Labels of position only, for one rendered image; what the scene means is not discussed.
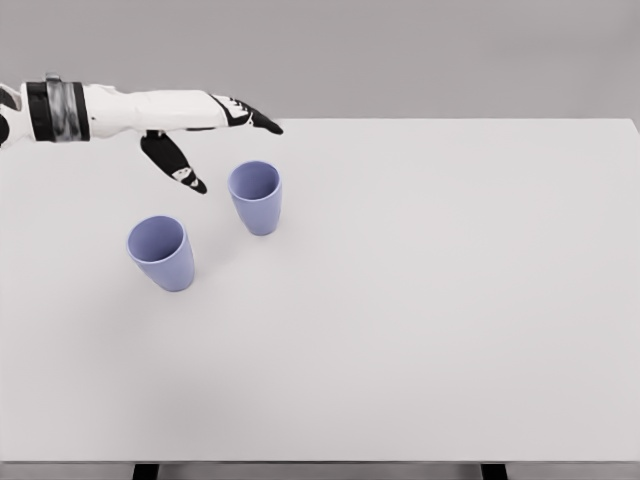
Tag lavender plastic cup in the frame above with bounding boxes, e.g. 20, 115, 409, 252
125, 215, 196, 293
227, 160, 284, 237

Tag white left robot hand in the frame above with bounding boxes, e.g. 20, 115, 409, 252
130, 89, 285, 196

